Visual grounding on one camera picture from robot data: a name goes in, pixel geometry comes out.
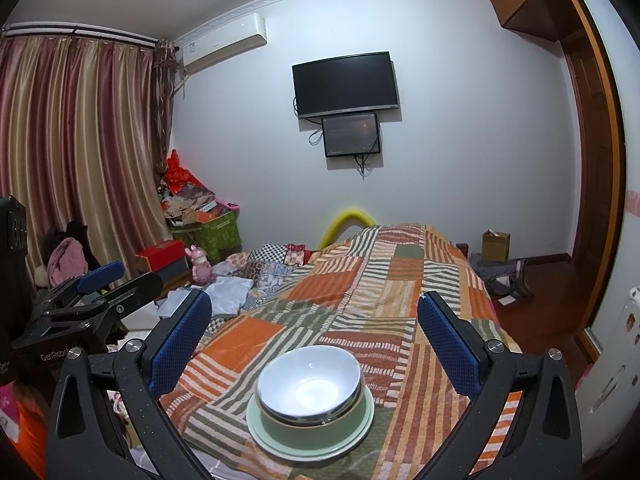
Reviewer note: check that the pink rabbit toy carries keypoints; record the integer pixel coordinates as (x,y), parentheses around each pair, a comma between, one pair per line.
(200,267)

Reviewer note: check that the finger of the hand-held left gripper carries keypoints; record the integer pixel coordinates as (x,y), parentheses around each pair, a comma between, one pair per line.
(135,292)
(100,275)

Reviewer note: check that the yellow foam tube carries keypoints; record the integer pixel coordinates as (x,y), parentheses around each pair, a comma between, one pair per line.
(332,225)

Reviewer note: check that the pale blue cloth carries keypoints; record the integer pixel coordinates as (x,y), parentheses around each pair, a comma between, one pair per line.
(225,295)

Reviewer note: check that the white wardrobe door pink hearts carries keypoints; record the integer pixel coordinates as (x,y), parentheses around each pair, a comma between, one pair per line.
(620,85)

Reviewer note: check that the striped brown curtain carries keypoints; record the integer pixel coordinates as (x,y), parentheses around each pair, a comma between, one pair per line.
(85,150)

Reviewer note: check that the small dark box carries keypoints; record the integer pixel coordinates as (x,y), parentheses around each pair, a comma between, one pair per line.
(462,249)

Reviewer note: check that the pink clothing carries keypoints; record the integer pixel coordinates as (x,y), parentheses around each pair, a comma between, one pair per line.
(67,260)

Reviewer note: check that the large black wall television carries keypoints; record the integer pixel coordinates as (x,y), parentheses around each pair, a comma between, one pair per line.
(345,85)

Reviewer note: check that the red box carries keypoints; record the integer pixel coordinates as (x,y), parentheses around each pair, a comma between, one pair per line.
(160,252)

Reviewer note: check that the white air conditioner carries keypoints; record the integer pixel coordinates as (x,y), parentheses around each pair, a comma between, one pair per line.
(222,42)

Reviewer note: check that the white paper sheet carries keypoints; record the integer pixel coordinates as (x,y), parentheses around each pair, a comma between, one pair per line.
(506,301)

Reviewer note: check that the red plastic bag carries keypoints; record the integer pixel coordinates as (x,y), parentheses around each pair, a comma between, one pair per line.
(177,172)

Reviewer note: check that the grey clothes pile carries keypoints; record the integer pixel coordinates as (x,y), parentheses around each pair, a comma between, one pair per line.
(500,275)

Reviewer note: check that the white bowl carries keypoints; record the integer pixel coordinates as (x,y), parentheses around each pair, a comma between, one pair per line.
(310,385)

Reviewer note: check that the checkered patchwork quilt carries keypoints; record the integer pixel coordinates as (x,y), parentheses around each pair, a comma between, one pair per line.
(270,267)

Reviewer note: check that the green bowl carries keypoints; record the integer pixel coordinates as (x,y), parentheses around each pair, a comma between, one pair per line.
(310,435)

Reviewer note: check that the light green plate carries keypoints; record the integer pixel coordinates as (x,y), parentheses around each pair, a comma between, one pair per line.
(310,456)

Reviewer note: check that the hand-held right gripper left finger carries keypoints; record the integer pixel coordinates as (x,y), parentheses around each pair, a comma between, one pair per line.
(180,345)

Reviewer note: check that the white suitcase with stickers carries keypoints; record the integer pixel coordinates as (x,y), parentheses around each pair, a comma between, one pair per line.
(615,375)

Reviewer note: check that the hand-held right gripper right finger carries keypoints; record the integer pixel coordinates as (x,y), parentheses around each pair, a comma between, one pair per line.
(450,345)

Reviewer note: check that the brown cardboard box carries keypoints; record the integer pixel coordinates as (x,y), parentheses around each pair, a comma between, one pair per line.
(496,247)

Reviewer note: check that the small black wall monitor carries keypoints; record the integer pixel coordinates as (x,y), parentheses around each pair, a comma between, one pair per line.
(351,135)

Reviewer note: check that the green storage box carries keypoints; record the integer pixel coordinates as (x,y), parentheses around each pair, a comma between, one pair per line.
(217,235)

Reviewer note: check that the black clothing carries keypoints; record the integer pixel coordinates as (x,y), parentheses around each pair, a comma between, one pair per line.
(80,232)

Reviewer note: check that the brown wooden door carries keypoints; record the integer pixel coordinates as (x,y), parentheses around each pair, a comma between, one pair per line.
(595,170)

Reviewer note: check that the dark curtain rail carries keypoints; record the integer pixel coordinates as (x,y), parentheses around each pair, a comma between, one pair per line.
(85,32)

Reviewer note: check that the orange bag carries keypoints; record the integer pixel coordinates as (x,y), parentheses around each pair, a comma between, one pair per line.
(22,420)

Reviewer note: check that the striped patchwork blanket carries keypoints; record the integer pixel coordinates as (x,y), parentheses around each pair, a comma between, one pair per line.
(360,285)

